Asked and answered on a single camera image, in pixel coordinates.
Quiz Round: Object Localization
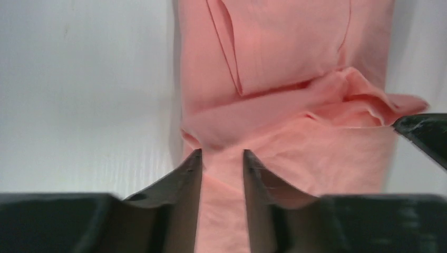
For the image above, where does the salmon pink t-shirt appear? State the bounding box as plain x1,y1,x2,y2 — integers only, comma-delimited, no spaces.
178,1,427,252

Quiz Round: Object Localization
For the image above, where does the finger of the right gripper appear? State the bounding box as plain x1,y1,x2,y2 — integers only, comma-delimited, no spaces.
392,113,446,169

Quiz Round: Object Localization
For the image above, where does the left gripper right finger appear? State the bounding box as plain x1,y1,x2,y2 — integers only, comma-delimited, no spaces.
243,150,446,252

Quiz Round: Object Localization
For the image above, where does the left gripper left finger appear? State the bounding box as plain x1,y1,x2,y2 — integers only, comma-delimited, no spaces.
1,150,202,252

